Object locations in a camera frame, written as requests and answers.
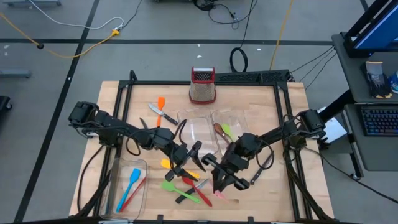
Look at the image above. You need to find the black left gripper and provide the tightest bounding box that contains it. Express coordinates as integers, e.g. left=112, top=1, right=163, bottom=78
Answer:
left=154, top=127, right=207, bottom=183

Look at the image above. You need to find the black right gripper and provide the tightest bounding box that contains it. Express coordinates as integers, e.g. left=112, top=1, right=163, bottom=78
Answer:
left=201, top=133, right=262, bottom=194

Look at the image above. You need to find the pink spatula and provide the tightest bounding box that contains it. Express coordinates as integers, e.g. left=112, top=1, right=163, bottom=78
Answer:
left=213, top=189, right=230, bottom=203

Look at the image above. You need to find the red spoon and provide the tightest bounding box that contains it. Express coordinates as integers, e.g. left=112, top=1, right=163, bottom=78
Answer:
left=181, top=176, right=213, bottom=208

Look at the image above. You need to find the yellow spatula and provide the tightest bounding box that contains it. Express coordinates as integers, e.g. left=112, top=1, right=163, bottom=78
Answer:
left=160, top=158, right=200, bottom=179

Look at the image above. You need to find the green spatula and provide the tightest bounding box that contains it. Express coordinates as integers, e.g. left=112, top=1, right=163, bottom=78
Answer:
left=160, top=180, right=201, bottom=205

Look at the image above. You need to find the black-handled silver-blade knife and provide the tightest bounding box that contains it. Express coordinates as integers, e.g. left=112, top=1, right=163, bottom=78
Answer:
left=174, top=179, right=210, bottom=204
left=147, top=103, right=179, bottom=126

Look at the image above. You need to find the brown wooden spoon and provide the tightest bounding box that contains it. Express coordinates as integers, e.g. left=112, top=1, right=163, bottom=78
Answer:
left=213, top=123, right=231, bottom=146

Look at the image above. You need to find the light green spoon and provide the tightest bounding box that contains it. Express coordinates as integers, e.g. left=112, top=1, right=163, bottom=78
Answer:
left=221, top=123, right=238, bottom=142

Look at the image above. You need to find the blue spatula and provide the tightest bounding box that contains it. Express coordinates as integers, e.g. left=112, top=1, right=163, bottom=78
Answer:
left=115, top=168, right=141, bottom=213

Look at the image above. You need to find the red spatula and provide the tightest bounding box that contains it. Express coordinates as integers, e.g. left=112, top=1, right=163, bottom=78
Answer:
left=119, top=176, right=147, bottom=213

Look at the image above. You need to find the all-black knife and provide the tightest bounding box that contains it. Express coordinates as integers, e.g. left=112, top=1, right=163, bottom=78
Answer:
left=249, top=152, right=274, bottom=185

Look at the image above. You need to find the clear plastic bin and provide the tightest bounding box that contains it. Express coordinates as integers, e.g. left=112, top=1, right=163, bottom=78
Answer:
left=99, top=157, right=149, bottom=221
left=177, top=107, right=218, bottom=156
left=211, top=107, right=259, bottom=156

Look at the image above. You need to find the red metal box grater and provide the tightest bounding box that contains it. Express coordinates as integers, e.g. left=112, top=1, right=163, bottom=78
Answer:
left=188, top=66, right=217, bottom=105

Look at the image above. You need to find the white paper sheet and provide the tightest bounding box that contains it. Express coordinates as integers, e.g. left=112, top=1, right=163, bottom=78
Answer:
left=320, top=107, right=348, bottom=144

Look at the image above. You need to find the black desk leg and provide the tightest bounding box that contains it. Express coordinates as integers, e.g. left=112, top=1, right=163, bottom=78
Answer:
left=318, top=90, right=355, bottom=122

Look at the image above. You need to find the gray keyboard shelf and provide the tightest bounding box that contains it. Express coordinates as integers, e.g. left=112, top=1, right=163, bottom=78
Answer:
left=343, top=102, right=398, bottom=172

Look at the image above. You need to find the gray desk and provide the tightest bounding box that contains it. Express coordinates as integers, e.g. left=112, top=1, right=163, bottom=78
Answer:
left=331, top=30, right=398, bottom=105

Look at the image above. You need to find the black keyboard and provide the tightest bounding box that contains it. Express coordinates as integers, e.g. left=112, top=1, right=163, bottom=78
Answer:
left=360, top=105, right=398, bottom=137

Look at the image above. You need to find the gray black work glove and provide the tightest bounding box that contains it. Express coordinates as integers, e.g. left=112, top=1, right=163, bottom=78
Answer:
left=362, top=60, right=392, bottom=100

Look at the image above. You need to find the gray table foot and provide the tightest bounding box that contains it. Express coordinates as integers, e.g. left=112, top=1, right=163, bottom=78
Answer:
left=2, top=0, right=62, bottom=7
left=0, top=70, right=31, bottom=79

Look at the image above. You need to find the blue white roll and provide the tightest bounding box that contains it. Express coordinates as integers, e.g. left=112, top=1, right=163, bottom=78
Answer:
left=388, top=70, right=398, bottom=95

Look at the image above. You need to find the black computer monitor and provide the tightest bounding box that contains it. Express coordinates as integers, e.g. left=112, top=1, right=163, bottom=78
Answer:
left=343, top=0, right=398, bottom=58

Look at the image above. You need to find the black aluminium table frame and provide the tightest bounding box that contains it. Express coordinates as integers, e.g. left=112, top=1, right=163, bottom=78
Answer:
left=74, top=70, right=335, bottom=223

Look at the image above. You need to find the black perforated cable tray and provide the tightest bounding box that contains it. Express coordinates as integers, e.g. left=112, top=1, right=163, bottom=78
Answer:
left=214, top=69, right=292, bottom=83

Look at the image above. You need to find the black coiled cable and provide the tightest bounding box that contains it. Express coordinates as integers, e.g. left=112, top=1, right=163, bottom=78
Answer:
left=229, top=0, right=259, bottom=74

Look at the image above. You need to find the dark arm base cable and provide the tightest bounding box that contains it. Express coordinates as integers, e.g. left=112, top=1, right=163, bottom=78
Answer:
left=76, top=144, right=106, bottom=214

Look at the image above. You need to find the thin black floor cable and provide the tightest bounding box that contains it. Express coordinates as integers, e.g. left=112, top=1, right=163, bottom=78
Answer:
left=123, top=0, right=144, bottom=29
left=207, top=0, right=259, bottom=30
left=303, top=146, right=398, bottom=205

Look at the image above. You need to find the yellow floor cable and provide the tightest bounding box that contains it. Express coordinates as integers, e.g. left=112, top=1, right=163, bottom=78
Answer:
left=0, top=12, right=121, bottom=60

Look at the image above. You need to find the yellow hanging cord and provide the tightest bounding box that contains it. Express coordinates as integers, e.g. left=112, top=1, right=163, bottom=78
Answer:
left=269, top=0, right=295, bottom=71

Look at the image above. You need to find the white floor cable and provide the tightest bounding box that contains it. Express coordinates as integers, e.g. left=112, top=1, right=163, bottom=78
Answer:
left=27, top=0, right=124, bottom=31

